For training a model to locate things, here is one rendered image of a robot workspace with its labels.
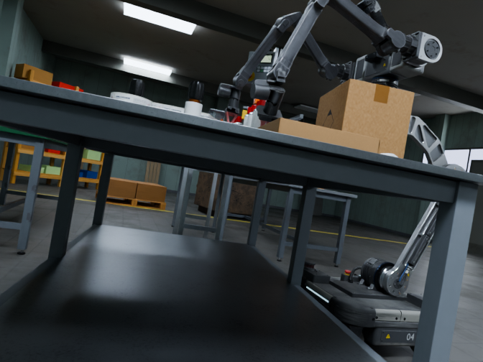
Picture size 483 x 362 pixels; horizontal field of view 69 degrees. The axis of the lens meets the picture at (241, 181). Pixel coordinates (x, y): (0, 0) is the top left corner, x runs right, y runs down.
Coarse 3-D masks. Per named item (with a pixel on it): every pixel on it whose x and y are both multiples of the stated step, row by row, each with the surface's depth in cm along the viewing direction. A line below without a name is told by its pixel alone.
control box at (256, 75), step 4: (252, 52) 206; (268, 52) 202; (272, 52) 201; (272, 56) 201; (272, 60) 201; (260, 64) 204; (264, 64) 202; (268, 64) 202; (272, 64) 201; (256, 68) 204; (252, 76) 205; (256, 76) 204; (260, 76) 203; (264, 76) 202; (248, 80) 206; (252, 80) 205; (248, 84) 209
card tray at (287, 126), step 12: (276, 120) 84; (288, 120) 81; (288, 132) 81; (300, 132) 82; (312, 132) 83; (324, 132) 83; (336, 132) 84; (348, 132) 84; (336, 144) 84; (348, 144) 85; (360, 144) 85; (372, 144) 86
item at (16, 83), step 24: (48, 96) 69; (72, 96) 69; (96, 96) 70; (168, 120) 74; (192, 120) 74; (216, 120) 75; (288, 144) 80; (312, 144) 79; (408, 168) 85; (432, 168) 86
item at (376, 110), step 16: (352, 80) 120; (336, 96) 130; (352, 96) 120; (368, 96) 121; (384, 96) 122; (400, 96) 122; (320, 112) 146; (336, 112) 127; (352, 112) 120; (368, 112) 121; (384, 112) 122; (400, 112) 123; (336, 128) 125; (352, 128) 120; (368, 128) 121; (384, 128) 122; (400, 128) 123; (384, 144) 122; (400, 144) 123
